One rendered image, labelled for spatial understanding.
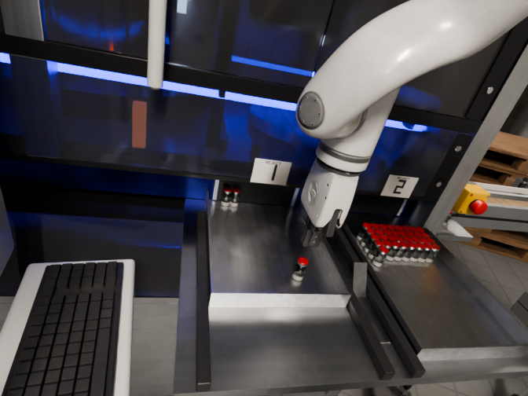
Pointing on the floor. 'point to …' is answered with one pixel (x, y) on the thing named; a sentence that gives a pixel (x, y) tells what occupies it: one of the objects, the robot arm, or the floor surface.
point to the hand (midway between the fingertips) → (312, 236)
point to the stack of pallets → (482, 174)
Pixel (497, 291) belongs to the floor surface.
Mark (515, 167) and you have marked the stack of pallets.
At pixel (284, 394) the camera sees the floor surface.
